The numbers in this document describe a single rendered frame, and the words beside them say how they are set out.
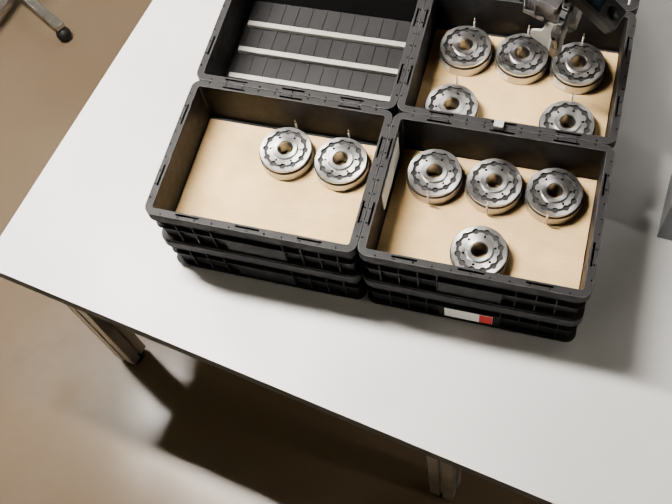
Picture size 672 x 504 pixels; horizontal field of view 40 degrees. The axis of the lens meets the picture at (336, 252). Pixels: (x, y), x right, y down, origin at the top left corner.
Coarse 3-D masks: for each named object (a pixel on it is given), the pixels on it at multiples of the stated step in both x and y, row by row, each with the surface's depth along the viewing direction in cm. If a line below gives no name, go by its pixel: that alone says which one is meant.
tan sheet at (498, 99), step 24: (432, 48) 189; (432, 72) 186; (480, 72) 185; (480, 96) 182; (504, 96) 182; (528, 96) 181; (552, 96) 180; (576, 96) 180; (600, 96) 179; (504, 120) 179; (528, 120) 179; (600, 120) 177
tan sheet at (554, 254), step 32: (384, 224) 172; (416, 224) 172; (448, 224) 171; (480, 224) 170; (512, 224) 170; (544, 224) 169; (576, 224) 168; (416, 256) 169; (448, 256) 168; (480, 256) 168; (512, 256) 167; (544, 256) 166; (576, 256) 166; (576, 288) 163
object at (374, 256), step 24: (408, 120) 170; (432, 120) 170; (552, 144) 165; (576, 144) 165; (600, 144) 163; (384, 168) 166; (600, 192) 159; (600, 216) 157; (360, 240) 160; (600, 240) 156; (384, 264) 160; (408, 264) 158; (432, 264) 157; (504, 288) 156; (528, 288) 154; (552, 288) 153
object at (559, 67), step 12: (564, 48) 181; (576, 48) 181; (588, 48) 181; (552, 60) 180; (564, 60) 180; (600, 60) 179; (564, 72) 179; (588, 72) 178; (600, 72) 178; (576, 84) 177; (588, 84) 178
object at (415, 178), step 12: (420, 156) 174; (432, 156) 174; (444, 156) 174; (408, 168) 173; (420, 168) 173; (456, 168) 172; (420, 180) 172; (444, 180) 171; (456, 180) 171; (420, 192) 171; (432, 192) 171; (444, 192) 170
